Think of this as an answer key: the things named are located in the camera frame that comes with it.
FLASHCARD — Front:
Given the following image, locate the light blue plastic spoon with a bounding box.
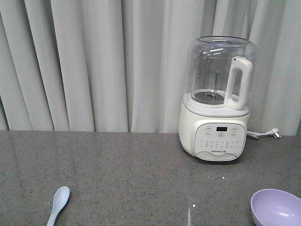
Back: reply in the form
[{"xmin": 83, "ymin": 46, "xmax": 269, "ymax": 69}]
[{"xmin": 46, "ymin": 186, "xmax": 70, "ymax": 226}]

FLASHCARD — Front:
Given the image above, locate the purple plastic bowl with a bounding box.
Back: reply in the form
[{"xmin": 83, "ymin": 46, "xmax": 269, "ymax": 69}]
[{"xmin": 250, "ymin": 189, "xmax": 301, "ymax": 226}]

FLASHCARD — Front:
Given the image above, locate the white blender with clear jar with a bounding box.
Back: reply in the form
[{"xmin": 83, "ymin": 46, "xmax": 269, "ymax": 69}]
[{"xmin": 178, "ymin": 36, "xmax": 257, "ymax": 161}]

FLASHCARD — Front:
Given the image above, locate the grey pleated curtain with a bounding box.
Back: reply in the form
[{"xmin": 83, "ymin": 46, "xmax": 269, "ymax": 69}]
[{"xmin": 0, "ymin": 0, "xmax": 301, "ymax": 135}]

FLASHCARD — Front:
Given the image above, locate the white power cord with plug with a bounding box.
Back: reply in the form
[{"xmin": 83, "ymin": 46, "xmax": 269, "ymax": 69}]
[{"xmin": 246, "ymin": 127, "xmax": 282, "ymax": 139}]

